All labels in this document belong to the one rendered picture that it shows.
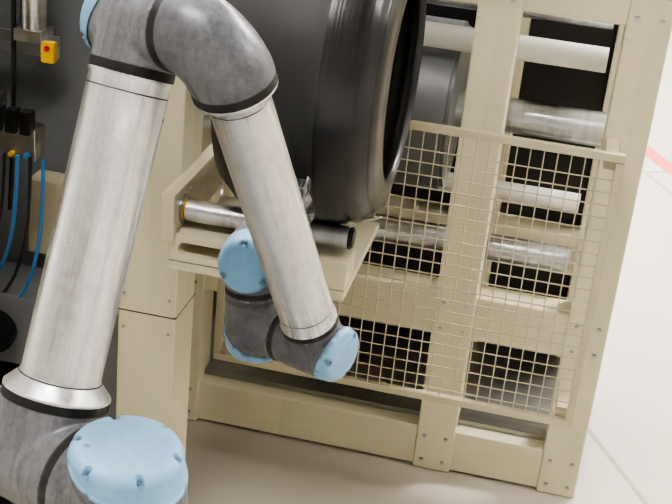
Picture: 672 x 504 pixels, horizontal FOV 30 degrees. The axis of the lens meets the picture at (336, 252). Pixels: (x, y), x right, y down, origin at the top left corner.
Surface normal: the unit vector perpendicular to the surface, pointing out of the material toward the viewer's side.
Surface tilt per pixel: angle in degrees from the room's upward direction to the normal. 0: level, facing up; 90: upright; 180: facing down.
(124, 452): 3
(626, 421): 0
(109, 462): 2
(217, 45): 65
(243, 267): 85
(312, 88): 82
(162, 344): 90
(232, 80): 85
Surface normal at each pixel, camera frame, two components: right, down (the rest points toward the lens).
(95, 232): 0.18, 0.17
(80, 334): 0.40, 0.22
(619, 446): 0.09, -0.91
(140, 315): -0.22, 0.39
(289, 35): -0.16, -0.03
